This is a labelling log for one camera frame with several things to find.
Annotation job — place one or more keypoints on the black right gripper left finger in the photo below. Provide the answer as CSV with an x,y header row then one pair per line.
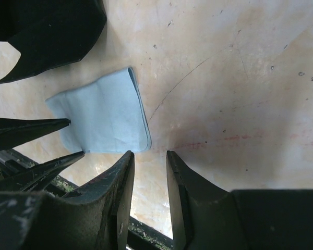
x,y
92,216

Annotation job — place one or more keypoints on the black glasses case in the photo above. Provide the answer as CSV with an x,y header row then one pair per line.
x,y
49,34

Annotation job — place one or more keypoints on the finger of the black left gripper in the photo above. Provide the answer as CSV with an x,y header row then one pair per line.
x,y
39,176
15,132

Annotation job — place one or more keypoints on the light blue lens cloth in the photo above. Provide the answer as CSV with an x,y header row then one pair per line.
x,y
106,116

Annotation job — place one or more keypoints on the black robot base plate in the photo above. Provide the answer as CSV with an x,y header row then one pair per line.
x,y
140,235

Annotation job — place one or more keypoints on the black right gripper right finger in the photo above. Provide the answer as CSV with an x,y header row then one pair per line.
x,y
205,216

